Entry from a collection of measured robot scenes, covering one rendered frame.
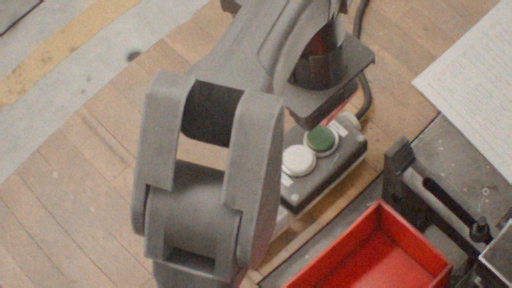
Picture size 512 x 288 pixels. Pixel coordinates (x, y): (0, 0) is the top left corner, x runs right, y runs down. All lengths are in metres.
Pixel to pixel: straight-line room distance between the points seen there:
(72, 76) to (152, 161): 1.67
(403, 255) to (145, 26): 1.42
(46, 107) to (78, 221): 1.22
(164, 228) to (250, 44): 0.14
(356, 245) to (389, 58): 0.24
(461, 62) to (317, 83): 0.29
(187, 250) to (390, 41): 0.56
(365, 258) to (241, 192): 0.41
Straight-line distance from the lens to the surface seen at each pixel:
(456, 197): 1.15
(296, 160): 1.21
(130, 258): 1.22
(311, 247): 1.21
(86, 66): 2.49
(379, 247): 1.20
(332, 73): 1.09
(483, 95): 1.31
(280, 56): 0.85
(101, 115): 1.31
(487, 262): 1.05
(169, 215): 0.83
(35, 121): 2.44
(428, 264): 1.17
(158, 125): 0.81
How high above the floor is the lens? 1.98
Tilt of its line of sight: 58 degrees down
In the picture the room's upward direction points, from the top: 8 degrees counter-clockwise
